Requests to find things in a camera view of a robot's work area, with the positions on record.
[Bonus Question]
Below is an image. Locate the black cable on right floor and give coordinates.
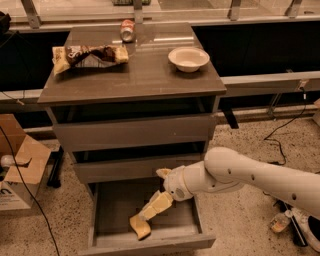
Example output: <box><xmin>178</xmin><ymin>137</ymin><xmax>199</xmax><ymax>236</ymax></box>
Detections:
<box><xmin>263</xmin><ymin>86</ymin><xmax>308</xmax><ymax>166</ymax></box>

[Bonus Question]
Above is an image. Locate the plastic bottle on floor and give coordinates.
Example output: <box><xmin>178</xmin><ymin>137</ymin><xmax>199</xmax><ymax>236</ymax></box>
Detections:
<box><xmin>270</xmin><ymin>210</ymin><xmax>292</xmax><ymax>233</ymax></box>

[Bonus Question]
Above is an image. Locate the red soda can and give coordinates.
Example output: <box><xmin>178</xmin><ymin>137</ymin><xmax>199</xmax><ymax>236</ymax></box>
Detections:
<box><xmin>120</xmin><ymin>19</ymin><xmax>135</xmax><ymax>43</ymax></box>

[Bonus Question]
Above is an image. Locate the brown chip bag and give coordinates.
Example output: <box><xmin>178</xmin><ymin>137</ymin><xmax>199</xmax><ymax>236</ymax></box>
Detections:
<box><xmin>52</xmin><ymin>45</ymin><xmax>129</xmax><ymax>75</ymax></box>

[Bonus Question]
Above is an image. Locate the grey open bottom drawer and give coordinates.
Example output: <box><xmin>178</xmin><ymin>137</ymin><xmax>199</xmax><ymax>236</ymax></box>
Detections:
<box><xmin>79</xmin><ymin>177</ymin><xmax>215</xmax><ymax>256</ymax></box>

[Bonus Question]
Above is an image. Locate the grey drawer cabinet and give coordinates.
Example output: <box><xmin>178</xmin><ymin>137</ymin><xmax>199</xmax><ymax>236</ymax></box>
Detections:
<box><xmin>37</xmin><ymin>22</ymin><xmax>228</xmax><ymax>256</ymax></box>

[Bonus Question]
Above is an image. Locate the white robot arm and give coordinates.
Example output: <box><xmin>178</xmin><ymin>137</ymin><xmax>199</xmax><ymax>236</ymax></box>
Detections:
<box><xmin>139</xmin><ymin>147</ymin><xmax>320</xmax><ymax>221</ymax></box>

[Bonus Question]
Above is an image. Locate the cardboard box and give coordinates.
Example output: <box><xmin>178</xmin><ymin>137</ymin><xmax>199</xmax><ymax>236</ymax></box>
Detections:
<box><xmin>0</xmin><ymin>114</ymin><xmax>51</xmax><ymax>211</ymax></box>

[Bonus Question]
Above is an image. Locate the black metal stand leg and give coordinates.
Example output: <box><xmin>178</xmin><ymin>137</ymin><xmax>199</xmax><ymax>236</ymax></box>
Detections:
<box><xmin>274</xmin><ymin>200</ymin><xmax>308</xmax><ymax>247</ymax></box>

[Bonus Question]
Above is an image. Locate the yellow sponge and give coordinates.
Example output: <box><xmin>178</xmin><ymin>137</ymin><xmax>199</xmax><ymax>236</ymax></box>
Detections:
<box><xmin>129</xmin><ymin>215</ymin><xmax>151</xmax><ymax>240</ymax></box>

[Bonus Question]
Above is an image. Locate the metal window railing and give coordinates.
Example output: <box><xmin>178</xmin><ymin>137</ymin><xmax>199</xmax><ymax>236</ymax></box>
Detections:
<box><xmin>0</xmin><ymin>0</ymin><xmax>320</xmax><ymax>31</ymax></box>

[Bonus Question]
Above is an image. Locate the grey top drawer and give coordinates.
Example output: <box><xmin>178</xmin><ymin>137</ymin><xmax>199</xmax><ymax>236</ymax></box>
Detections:
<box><xmin>53</xmin><ymin>115</ymin><xmax>215</xmax><ymax>152</ymax></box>

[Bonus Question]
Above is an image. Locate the white bowl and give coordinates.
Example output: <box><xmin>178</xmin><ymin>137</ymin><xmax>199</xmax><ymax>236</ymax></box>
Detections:
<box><xmin>168</xmin><ymin>47</ymin><xmax>210</xmax><ymax>73</ymax></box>

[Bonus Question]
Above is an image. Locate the grey middle drawer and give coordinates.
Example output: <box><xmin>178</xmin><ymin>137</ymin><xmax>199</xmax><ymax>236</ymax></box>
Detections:
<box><xmin>74</xmin><ymin>153</ymin><xmax>203</xmax><ymax>183</ymax></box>

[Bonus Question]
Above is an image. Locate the white shoe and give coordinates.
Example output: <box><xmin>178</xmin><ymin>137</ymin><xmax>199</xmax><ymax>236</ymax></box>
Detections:
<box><xmin>291</xmin><ymin>207</ymin><xmax>320</xmax><ymax>252</ymax></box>

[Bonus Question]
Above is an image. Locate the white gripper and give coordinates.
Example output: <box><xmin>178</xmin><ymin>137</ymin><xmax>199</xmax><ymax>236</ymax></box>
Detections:
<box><xmin>138</xmin><ymin>167</ymin><xmax>193</xmax><ymax>221</ymax></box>

